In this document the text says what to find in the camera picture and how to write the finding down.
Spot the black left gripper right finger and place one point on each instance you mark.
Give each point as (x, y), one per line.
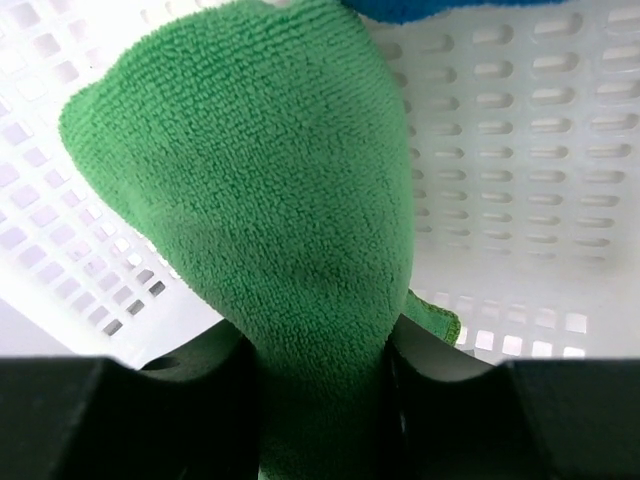
(449, 415)

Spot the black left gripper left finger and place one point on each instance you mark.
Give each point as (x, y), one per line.
(189, 414)

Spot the green towel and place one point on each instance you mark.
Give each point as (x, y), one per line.
(263, 150)

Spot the blue towel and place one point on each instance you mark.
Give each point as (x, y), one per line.
(402, 13)

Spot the white plastic basket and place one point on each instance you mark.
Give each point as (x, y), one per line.
(524, 134)

